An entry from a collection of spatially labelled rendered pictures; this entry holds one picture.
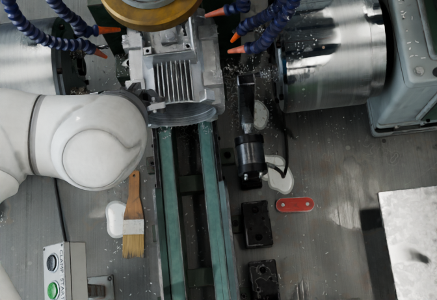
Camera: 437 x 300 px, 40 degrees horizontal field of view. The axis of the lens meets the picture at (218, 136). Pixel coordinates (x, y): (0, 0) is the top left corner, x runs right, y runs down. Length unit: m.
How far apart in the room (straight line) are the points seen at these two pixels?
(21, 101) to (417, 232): 0.87
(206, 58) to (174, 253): 0.41
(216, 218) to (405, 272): 0.40
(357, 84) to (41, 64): 0.59
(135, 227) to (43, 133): 0.72
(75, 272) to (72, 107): 0.50
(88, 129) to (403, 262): 0.82
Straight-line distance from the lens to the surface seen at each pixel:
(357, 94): 1.21
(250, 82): 1.01
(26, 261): 1.49
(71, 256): 1.17
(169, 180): 1.31
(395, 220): 1.32
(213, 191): 1.30
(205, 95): 1.17
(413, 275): 1.32
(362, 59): 1.16
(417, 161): 1.49
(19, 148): 0.75
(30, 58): 1.19
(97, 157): 0.68
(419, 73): 1.15
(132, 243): 1.42
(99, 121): 0.69
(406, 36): 1.18
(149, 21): 0.97
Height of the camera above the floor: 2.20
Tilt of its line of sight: 74 degrees down
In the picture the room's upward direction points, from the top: 10 degrees counter-clockwise
